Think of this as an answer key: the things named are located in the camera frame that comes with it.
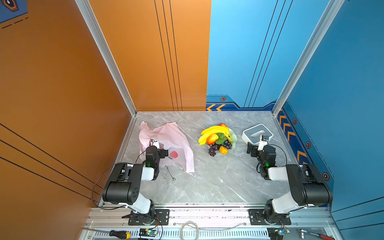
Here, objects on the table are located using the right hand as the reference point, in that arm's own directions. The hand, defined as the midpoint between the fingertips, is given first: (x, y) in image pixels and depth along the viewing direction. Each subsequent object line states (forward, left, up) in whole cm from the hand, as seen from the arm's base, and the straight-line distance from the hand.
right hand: (255, 143), depth 94 cm
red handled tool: (-46, -19, -7) cm, 50 cm away
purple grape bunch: (-4, +26, +1) cm, 27 cm away
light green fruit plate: (+5, +13, -1) cm, 14 cm away
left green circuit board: (-45, +61, -7) cm, 76 cm away
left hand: (0, +62, +1) cm, 62 cm away
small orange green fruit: (-9, +22, +7) cm, 25 cm away
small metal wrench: (-20, +51, -7) cm, 55 cm away
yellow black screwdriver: (-46, +75, -4) cm, 88 cm away
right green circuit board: (-46, -1, -9) cm, 46 cm away
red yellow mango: (0, +28, +6) cm, 29 cm away
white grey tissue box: (+9, -1, -3) cm, 10 cm away
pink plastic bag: (+1, +53, +6) cm, 54 cm away
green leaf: (-1, +22, +6) cm, 23 cm away
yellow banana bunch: (+7, +23, +6) cm, 25 cm away
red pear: (+13, +19, +4) cm, 24 cm away
